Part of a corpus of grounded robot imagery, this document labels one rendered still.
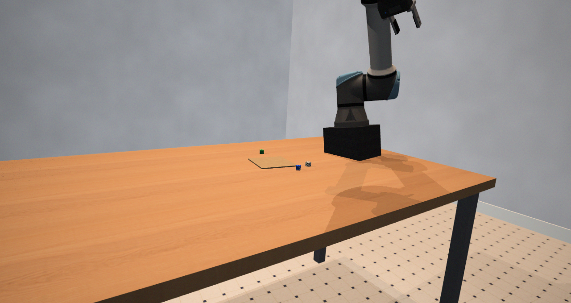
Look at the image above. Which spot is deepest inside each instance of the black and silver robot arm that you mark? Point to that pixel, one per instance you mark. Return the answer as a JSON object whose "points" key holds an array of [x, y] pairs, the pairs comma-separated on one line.
{"points": [[381, 81]]}

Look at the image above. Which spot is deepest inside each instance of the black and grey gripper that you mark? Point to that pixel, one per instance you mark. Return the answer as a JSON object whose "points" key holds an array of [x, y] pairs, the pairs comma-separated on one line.
{"points": [[389, 8]]}

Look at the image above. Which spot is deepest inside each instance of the tan mat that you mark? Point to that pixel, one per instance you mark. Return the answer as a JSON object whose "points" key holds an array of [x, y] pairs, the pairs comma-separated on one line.
{"points": [[271, 162]]}

